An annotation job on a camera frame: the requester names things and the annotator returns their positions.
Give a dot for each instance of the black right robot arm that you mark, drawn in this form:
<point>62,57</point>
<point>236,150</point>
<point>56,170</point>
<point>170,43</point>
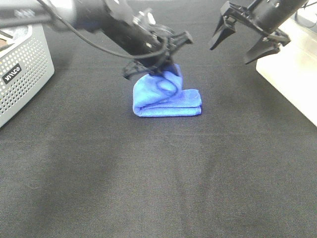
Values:
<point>263,16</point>

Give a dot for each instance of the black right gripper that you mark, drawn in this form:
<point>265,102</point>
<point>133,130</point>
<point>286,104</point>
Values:
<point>265,17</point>

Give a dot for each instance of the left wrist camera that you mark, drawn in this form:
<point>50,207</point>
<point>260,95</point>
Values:
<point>144,18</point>

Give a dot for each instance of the white storage box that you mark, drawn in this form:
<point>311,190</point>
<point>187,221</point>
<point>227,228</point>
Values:
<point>293,71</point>

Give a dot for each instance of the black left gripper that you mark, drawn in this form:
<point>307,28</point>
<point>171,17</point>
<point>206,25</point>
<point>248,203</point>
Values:
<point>155,64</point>

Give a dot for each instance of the brown towel in basket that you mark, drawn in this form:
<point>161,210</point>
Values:
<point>4,44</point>

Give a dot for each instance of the black tablecloth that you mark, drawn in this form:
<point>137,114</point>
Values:
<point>76,162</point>

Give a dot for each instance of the blue microfiber towel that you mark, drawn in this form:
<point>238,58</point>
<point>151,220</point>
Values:
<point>164,96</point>

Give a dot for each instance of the grey perforated laundry basket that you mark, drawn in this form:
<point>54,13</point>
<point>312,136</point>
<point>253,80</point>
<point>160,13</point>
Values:
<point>25,67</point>

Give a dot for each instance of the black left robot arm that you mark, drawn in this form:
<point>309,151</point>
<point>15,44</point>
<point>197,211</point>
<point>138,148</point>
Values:
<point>149,45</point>

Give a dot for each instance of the grey towel in basket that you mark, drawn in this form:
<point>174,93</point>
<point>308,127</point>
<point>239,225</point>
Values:
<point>16,33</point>

